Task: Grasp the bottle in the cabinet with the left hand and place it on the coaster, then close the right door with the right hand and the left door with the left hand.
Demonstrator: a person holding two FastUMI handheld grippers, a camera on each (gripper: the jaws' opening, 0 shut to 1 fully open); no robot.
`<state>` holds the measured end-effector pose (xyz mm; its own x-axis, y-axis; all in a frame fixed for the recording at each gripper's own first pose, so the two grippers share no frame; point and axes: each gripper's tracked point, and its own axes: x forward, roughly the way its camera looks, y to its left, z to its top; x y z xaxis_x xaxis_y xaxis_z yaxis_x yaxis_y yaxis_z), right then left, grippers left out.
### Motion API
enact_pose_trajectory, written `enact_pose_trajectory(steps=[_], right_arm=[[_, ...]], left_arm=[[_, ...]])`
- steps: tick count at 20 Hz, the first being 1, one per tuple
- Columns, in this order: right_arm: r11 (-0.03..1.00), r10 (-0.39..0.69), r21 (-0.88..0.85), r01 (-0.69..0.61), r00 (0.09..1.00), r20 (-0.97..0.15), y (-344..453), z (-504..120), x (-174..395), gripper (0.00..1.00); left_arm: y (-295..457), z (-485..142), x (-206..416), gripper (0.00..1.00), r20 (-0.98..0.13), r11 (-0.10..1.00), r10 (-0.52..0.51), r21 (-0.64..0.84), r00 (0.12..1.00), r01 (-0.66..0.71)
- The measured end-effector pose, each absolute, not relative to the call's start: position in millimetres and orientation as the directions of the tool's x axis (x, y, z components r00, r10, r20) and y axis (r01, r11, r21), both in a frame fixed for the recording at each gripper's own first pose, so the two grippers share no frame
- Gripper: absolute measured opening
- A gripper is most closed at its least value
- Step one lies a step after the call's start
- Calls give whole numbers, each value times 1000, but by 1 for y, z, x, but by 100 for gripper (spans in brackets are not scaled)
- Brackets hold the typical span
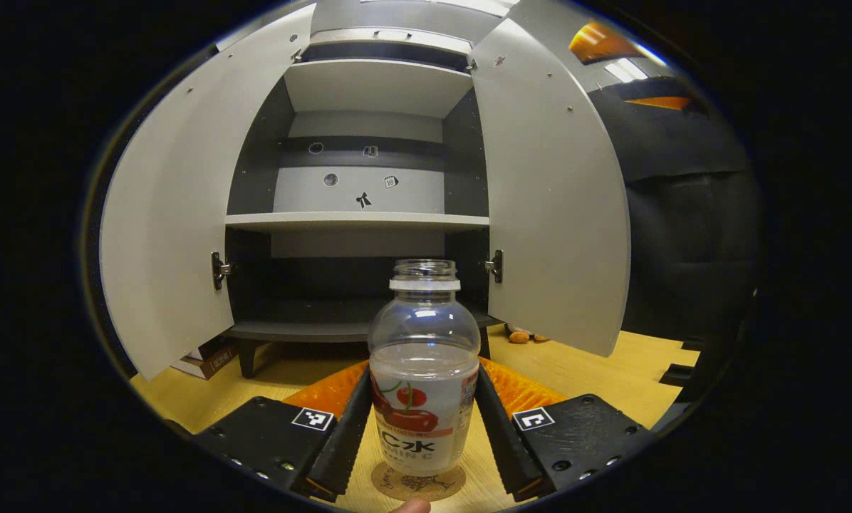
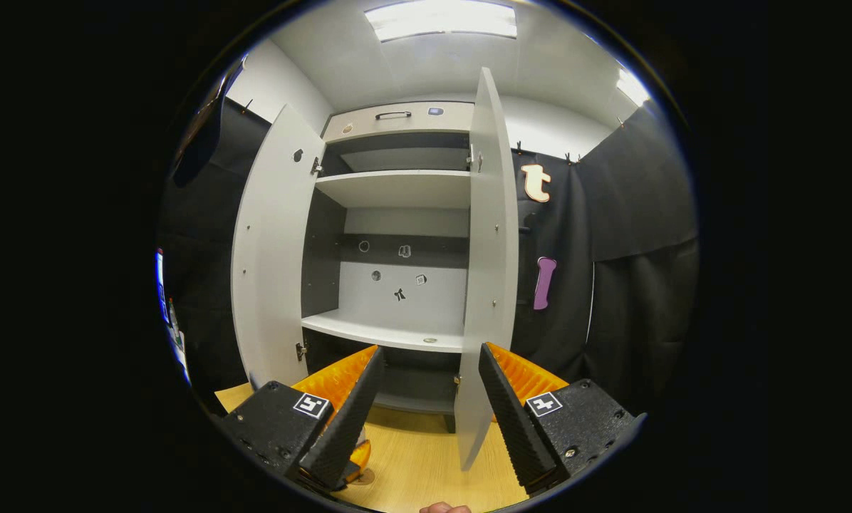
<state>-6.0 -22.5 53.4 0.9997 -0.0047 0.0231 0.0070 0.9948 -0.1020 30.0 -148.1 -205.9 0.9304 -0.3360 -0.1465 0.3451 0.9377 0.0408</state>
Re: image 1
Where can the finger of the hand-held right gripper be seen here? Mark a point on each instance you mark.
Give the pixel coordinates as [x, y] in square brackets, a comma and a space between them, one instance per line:
[657, 103]
[600, 44]

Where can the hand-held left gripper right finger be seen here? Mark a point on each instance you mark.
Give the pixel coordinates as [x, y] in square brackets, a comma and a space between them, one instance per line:
[501, 434]

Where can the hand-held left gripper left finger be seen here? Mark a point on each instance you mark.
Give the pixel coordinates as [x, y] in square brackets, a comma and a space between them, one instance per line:
[347, 434]

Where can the round brown coaster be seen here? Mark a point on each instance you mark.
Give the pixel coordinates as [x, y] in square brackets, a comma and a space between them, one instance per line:
[420, 490]

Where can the clear bottle with red label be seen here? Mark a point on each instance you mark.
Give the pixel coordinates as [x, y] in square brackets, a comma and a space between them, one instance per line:
[422, 342]

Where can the grey cabinet door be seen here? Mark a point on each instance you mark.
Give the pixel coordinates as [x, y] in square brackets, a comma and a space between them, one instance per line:
[547, 199]
[177, 214]

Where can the grey cabinet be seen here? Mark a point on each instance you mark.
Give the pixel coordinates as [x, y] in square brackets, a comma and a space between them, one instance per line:
[305, 189]

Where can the grey cabinet shelf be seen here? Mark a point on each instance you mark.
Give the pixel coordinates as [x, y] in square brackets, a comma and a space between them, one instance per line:
[358, 221]
[380, 89]

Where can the small ceiling light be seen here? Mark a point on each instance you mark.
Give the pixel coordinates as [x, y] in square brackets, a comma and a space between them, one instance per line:
[625, 70]

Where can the black backdrop cloth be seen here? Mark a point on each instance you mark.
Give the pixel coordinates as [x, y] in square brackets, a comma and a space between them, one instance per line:
[682, 235]

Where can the brown cardboard box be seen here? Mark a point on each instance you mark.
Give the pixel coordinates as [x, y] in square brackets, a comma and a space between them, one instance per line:
[209, 360]

